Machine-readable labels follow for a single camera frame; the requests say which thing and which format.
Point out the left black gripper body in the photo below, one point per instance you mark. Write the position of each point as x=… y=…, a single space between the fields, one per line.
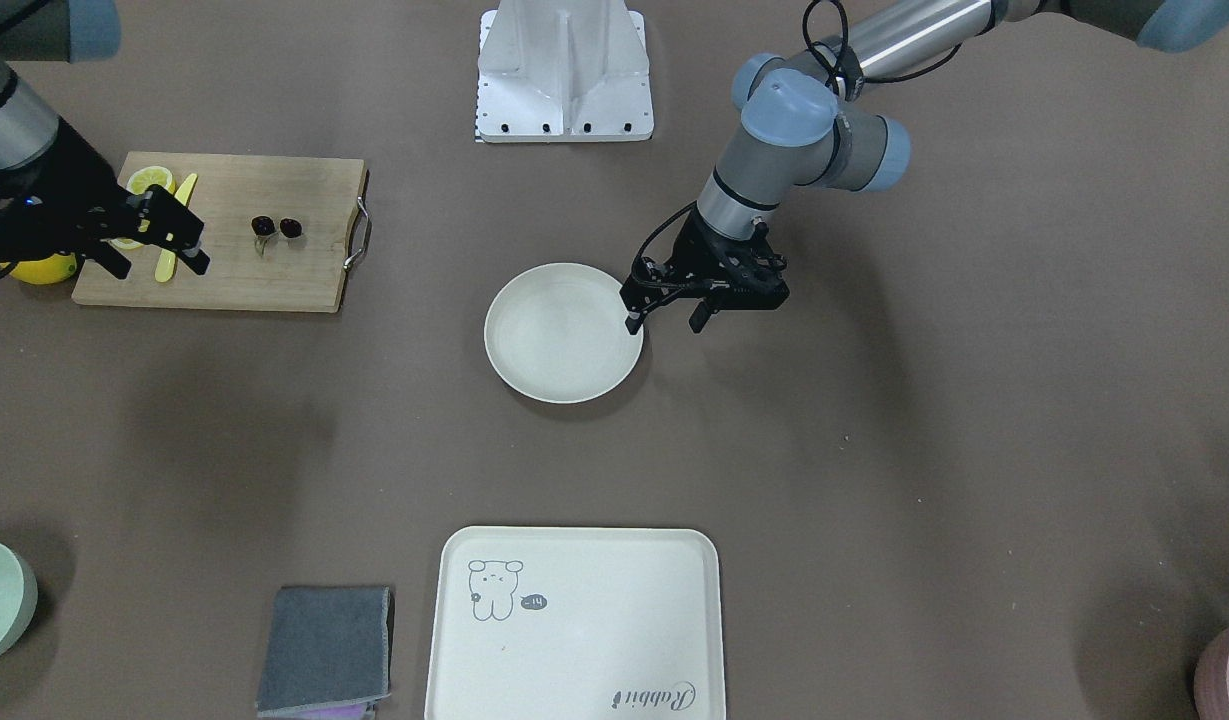
x=696 y=247

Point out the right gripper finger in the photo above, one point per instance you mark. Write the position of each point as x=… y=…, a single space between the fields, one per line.
x=111 y=259
x=178 y=228

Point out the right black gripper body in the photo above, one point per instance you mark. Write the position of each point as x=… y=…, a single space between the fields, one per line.
x=71 y=188

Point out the round cream plate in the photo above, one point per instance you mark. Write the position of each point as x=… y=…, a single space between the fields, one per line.
x=557 y=333

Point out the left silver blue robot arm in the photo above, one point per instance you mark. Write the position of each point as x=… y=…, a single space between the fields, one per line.
x=799 y=127

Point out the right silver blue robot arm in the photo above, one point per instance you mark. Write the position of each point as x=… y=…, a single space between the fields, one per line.
x=45 y=31

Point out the cream rectangular tray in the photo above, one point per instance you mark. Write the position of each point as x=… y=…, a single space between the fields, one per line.
x=577 y=623

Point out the yellow plastic knife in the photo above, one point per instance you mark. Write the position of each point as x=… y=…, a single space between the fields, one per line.
x=167 y=262

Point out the dark red cherries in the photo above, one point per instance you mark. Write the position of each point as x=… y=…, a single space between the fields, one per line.
x=266 y=229

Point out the bamboo cutting board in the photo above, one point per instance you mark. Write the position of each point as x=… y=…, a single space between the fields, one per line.
x=301 y=276

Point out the grey folded cloth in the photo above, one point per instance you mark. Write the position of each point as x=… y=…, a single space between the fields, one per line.
x=328 y=653

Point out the pink bowl with ice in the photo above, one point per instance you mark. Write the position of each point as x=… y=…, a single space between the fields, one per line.
x=1211 y=679

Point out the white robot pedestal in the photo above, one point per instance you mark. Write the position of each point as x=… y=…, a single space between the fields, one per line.
x=563 y=72

